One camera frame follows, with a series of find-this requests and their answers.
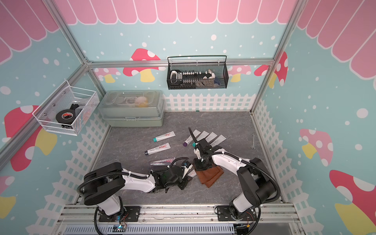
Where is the brown microfiber cloth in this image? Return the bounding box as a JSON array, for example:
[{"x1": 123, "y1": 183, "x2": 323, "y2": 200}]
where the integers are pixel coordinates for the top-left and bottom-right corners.
[{"x1": 196, "y1": 166, "x2": 224, "y2": 188}]

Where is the silver foil toothpaste tube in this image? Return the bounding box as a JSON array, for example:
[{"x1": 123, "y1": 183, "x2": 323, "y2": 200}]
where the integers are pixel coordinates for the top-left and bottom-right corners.
[{"x1": 150, "y1": 157, "x2": 175, "y2": 165}]

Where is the dark cap toothpaste tube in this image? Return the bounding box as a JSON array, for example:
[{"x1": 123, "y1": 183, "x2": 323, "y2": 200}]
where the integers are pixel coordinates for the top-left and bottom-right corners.
[
  {"x1": 145, "y1": 143, "x2": 170, "y2": 156},
  {"x1": 211, "y1": 135, "x2": 226, "y2": 147}
]

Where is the purple cap toothpaste tube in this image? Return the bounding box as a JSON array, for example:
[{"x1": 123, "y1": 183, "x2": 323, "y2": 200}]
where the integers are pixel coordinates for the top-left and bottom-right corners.
[
  {"x1": 205, "y1": 132, "x2": 217, "y2": 143},
  {"x1": 183, "y1": 130, "x2": 201, "y2": 147}
]

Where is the teal cap toothpaste tube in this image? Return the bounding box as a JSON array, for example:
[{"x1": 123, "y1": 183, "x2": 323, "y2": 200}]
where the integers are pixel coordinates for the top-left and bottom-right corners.
[
  {"x1": 196, "y1": 131, "x2": 209, "y2": 141},
  {"x1": 153, "y1": 131, "x2": 176, "y2": 142}
]

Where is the purple cap toothpaste tube top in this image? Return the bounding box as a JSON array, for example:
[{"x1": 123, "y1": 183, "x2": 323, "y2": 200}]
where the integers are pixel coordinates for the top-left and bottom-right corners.
[{"x1": 183, "y1": 130, "x2": 201, "y2": 147}]

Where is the red cap toothpaste tube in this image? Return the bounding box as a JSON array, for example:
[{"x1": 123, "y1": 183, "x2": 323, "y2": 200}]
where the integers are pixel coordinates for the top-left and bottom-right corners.
[{"x1": 188, "y1": 170, "x2": 197, "y2": 178}]

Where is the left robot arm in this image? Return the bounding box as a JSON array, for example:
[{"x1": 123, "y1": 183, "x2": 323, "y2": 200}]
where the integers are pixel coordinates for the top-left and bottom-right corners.
[{"x1": 76, "y1": 157, "x2": 193, "y2": 216}]

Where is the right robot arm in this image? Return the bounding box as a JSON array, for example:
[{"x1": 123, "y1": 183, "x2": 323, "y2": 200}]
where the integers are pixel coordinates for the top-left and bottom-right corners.
[{"x1": 189, "y1": 128, "x2": 281, "y2": 220}]

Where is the silver wrench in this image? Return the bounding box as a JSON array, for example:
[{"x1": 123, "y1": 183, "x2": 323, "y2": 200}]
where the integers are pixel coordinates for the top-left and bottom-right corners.
[{"x1": 251, "y1": 133, "x2": 255, "y2": 150}]

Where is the green plastic storage box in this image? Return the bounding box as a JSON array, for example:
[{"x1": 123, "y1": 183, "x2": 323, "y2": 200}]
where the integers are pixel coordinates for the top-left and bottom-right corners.
[{"x1": 98, "y1": 90, "x2": 165, "y2": 127}]

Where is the black power strip in basket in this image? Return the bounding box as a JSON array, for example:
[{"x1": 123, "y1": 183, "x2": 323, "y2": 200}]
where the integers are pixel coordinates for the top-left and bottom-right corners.
[{"x1": 167, "y1": 70, "x2": 216, "y2": 85}]

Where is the black tape roll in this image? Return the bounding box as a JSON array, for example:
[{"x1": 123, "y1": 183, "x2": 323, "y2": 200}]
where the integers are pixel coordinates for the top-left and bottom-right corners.
[{"x1": 56, "y1": 109, "x2": 76, "y2": 125}]

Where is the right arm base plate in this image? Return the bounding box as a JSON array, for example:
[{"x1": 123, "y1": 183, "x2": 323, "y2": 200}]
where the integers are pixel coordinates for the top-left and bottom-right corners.
[{"x1": 214, "y1": 205, "x2": 257, "y2": 222}]

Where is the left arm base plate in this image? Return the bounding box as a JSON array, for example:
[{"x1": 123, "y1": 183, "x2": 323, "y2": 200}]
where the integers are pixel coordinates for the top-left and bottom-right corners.
[{"x1": 99, "y1": 206, "x2": 141, "y2": 223}]

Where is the black wire mesh basket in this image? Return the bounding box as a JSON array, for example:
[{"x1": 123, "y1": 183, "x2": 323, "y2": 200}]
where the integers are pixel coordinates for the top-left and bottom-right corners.
[{"x1": 166, "y1": 55, "x2": 229, "y2": 90}]

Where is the white wire basket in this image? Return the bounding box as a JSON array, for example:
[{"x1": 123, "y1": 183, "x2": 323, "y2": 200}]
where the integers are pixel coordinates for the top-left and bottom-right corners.
[{"x1": 32, "y1": 81, "x2": 99, "y2": 136}]

